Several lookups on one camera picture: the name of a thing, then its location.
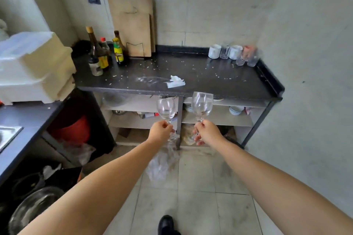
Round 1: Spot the small clear wine glass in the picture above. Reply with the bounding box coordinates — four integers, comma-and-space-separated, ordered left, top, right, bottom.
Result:
156, 97, 180, 141

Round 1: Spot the person's black shoe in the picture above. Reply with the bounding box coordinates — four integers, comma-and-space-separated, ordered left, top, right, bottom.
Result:
158, 215, 181, 235

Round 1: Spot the tall dark sauce bottle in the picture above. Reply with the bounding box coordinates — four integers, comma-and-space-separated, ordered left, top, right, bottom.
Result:
86, 26, 110, 69

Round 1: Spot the clear glass with pink cloth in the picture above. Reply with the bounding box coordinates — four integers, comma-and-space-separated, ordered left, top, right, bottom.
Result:
244, 45, 261, 67

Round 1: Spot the white ceramic mug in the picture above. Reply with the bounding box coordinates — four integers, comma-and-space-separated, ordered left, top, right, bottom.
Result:
229, 45, 243, 60
208, 44, 222, 59

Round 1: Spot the small wooden cutting board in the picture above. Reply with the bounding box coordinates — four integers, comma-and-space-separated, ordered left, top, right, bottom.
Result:
114, 13, 153, 58

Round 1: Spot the red capped sauce bottle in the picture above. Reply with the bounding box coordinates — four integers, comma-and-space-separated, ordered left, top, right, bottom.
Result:
99, 37, 112, 67

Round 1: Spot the person's left hand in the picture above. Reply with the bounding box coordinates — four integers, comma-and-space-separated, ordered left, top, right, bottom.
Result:
148, 120, 175, 145

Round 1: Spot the black counter shelf unit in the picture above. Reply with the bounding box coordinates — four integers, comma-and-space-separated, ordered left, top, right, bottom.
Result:
72, 45, 285, 150

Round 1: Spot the large wooden cutting board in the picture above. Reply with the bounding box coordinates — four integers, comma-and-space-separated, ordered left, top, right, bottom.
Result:
106, 0, 156, 53

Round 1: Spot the person's right hand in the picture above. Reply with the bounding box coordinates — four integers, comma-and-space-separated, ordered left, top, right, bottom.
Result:
194, 119, 226, 147

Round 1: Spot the red plastic basin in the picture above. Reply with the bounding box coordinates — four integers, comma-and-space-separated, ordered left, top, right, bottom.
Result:
50, 116, 91, 145

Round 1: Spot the person's right forearm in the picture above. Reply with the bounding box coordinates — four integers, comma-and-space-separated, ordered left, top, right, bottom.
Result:
212, 139, 353, 235

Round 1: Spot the steel sink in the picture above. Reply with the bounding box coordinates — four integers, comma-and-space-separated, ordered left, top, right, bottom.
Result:
0, 125, 24, 153

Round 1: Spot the crumpled white tissue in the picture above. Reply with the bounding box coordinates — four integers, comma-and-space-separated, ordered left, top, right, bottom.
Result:
166, 75, 186, 89

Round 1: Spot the person's left forearm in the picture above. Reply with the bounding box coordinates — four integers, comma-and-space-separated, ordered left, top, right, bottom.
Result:
17, 139, 169, 235

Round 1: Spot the small dark jar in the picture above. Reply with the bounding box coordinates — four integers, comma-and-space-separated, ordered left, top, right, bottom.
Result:
88, 55, 104, 77

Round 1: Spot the brown glass bottle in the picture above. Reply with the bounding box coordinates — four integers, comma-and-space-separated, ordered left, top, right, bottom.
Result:
114, 30, 128, 56

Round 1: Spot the yellow labelled oil bottle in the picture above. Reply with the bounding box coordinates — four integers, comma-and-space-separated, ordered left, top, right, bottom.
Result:
113, 38, 125, 65

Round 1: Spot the metal wok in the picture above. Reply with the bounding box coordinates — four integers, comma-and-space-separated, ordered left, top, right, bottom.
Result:
8, 187, 65, 235

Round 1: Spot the clear plastic bag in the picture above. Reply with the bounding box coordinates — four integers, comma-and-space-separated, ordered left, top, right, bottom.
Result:
146, 133, 180, 183

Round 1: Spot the black pot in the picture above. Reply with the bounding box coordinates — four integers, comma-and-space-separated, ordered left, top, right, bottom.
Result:
11, 173, 46, 202

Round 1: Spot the white foam box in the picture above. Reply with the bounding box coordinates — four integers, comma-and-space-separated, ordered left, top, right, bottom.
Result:
0, 32, 77, 106

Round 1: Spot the large clear wine glass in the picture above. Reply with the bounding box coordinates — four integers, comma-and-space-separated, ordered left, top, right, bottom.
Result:
190, 92, 214, 144

